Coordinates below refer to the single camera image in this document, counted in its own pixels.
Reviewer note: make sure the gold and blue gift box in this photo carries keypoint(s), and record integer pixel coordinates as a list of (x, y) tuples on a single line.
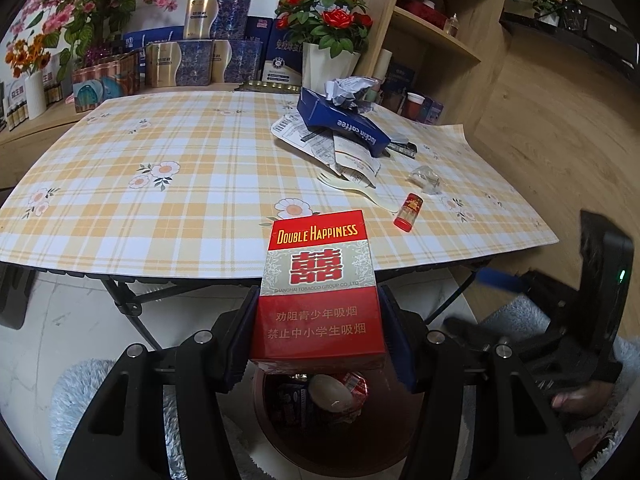
[(180, 65), (240, 62), (220, 17)]

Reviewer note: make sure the white plastic fork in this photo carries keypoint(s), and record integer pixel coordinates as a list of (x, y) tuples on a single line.
[(360, 194)]

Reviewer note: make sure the clear plastic wrap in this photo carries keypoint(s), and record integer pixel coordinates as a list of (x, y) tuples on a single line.
[(425, 180)]

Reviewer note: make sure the white supplement box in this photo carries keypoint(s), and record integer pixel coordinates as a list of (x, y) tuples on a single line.
[(48, 79)]

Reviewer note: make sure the black stone counter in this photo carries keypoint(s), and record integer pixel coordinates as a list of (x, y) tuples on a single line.
[(540, 35)]

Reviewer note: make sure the dark blue box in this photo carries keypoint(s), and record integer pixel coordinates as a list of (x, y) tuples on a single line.
[(259, 29)]

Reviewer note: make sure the navy patterned box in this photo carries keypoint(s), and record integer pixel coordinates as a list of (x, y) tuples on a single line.
[(402, 77)]

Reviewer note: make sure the red cigarette pack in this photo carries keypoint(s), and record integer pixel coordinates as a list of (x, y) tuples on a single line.
[(320, 310)]

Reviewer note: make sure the person's left leg grey fleece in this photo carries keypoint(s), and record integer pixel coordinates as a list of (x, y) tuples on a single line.
[(85, 400)]

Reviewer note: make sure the purple artificial flowers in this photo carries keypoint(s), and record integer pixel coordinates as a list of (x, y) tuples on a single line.
[(96, 52)]

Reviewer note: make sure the person's right hand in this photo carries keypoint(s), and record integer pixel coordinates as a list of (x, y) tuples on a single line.
[(585, 397)]

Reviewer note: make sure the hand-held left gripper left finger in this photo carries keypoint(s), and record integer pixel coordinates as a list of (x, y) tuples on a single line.
[(235, 355)]

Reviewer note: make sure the blue coffee carton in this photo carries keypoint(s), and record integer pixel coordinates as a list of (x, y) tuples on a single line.
[(340, 120)]

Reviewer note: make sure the crumpled white paper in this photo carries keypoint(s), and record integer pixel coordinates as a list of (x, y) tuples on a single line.
[(345, 87)]

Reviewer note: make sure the flat blue carton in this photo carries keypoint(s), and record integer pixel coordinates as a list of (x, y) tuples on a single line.
[(160, 35)]

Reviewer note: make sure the orange artificial flowers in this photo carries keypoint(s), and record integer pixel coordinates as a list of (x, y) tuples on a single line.
[(27, 55)]

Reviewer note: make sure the decorated teal tin box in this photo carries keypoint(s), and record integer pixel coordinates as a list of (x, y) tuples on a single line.
[(100, 90)]

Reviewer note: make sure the white tape roll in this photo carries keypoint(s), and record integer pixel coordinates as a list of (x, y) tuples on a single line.
[(327, 392)]

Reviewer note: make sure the gold metal tray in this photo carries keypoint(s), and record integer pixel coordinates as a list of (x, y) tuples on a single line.
[(270, 86)]

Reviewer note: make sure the black folding table frame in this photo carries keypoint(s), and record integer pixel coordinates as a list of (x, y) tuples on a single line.
[(122, 305)]

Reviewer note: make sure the red artificial roses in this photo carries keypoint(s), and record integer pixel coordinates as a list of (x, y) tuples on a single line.
[(325, 15)]

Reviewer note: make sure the crushed red drink can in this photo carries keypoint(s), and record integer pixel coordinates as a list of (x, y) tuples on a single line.
[(352, 385)]

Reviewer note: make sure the small blue purple box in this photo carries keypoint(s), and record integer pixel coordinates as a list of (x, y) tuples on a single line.
[(434, 111)]

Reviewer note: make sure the stack of paper cups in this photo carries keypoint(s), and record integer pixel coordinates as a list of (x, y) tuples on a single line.
[(382, 67)]

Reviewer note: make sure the brown plastic bin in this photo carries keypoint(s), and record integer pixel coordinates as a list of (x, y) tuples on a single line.
[(300, 440)]

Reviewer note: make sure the tall blue and white box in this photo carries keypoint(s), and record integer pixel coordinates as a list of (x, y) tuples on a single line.
[(282, 60)]

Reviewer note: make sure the person's leg grey fleece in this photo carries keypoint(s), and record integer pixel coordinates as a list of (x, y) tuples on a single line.
[(520, 307), (85, 400)]

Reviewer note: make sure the pink artificial blossom arrangement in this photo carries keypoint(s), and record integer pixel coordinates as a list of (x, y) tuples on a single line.
[(75, 0)]

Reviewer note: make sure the black appliance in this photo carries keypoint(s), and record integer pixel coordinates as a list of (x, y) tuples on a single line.
[(600, 25)]

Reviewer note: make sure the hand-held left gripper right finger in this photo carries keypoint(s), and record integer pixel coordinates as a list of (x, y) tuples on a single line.
[(400, 355)]

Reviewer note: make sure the yellow plaid floral tablecloth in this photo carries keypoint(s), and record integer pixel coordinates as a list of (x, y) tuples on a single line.
[(175, 220)]

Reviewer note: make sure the small red plastic bottle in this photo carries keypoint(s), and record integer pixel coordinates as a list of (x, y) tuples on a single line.
[(407, 212)]

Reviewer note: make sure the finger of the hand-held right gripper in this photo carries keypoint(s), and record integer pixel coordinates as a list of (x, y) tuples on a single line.
[(465, 327), (500, 280)]

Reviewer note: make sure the white ribbed vase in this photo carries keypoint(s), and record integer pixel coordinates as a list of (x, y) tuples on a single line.
[(35, 97)]

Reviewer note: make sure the row of small brown bottles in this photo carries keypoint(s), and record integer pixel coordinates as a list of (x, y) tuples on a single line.
[(15, 116)]

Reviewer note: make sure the white faceted vase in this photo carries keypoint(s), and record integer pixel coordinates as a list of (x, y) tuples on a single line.
[(325, 67)]

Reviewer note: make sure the small black object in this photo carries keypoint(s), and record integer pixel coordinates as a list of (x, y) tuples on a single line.
[(402, 148)]

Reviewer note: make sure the printed paper leaflet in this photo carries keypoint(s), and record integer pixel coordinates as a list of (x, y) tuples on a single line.
[(350, 157)]

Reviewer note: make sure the small glass perfume bottle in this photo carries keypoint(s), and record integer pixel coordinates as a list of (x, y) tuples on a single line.
[(453, 25)]

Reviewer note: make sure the person's right leg grey fleece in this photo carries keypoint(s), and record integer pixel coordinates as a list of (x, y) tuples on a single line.
[(520, 307)]

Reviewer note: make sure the red gift basket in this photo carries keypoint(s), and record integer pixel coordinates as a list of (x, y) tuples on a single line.
[(425, 10)]

